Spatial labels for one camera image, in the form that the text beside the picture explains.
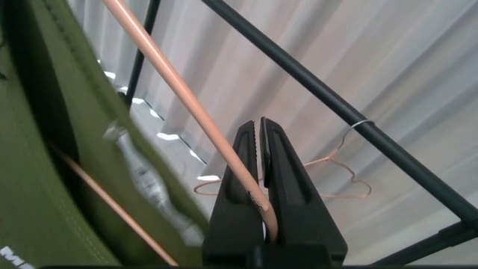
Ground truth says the pink clothes hanger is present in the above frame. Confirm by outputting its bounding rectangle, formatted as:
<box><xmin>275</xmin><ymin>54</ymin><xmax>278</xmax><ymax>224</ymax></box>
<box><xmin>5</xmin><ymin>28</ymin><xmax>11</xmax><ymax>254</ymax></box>
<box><xmin>48</xmin><ymin>0</ymin><xmax>279</xmax><ymax>268</ymax></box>
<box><xmin>193</xmin><ymin>119</ymin><xmax>376</xmax><ymax>200</ymax></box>

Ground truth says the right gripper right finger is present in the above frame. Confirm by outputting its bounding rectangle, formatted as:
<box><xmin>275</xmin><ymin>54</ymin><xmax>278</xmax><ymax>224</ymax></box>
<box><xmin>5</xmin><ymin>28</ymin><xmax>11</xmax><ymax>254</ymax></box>
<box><xmin>259</xmin><ymin>117</ymin><xmax>348</xmax><ymax>267</ymax></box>

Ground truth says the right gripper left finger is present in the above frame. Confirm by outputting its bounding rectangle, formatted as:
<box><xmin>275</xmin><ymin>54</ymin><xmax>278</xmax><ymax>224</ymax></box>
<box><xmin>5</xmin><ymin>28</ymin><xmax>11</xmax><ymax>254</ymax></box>
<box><xmin>203</xmin><ymin>120</ymin><xmax>268</xmax><ymax>267</ymax></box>

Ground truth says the black clothes rack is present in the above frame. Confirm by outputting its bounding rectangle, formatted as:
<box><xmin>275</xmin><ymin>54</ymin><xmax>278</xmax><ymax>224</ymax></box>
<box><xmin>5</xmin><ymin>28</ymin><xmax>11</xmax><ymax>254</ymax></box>
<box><xmin>125</xmin><ymin>0</ymin><xmax>478</xmax><ymax>267</ymax></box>

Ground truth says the green long-sleeved shirt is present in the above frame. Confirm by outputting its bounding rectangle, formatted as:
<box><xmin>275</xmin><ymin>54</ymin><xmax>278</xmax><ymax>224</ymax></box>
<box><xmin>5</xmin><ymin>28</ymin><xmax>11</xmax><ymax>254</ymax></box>
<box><xmin>0</xmin><ymin>0</ymin><xmax>211</xmax><ymax>269</ymax></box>

